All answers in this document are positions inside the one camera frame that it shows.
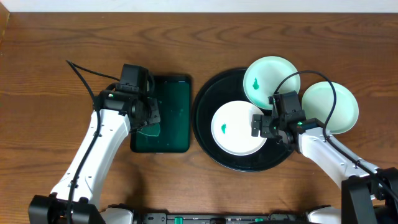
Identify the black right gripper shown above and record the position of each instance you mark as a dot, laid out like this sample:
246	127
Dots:
265	121

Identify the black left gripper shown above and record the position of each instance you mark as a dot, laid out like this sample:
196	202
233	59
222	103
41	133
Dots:
152	112

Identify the green scrubbing sponge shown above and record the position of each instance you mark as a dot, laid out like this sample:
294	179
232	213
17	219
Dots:
151	131

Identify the mint green plate with stain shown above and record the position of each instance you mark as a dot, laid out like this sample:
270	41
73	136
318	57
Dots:
318	100

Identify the white plate with green stain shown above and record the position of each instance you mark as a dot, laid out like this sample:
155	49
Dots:
231	128

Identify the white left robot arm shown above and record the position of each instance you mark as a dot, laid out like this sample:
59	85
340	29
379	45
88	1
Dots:
75	199

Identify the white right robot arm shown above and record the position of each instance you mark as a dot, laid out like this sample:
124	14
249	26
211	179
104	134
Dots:
368	193

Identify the dark green rectangular tray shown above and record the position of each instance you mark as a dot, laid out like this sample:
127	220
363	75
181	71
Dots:
174	95

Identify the round black serving tray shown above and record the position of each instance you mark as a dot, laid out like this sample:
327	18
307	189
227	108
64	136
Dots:
225	87

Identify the pale green back plate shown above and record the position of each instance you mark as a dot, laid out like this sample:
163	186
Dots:
262	78

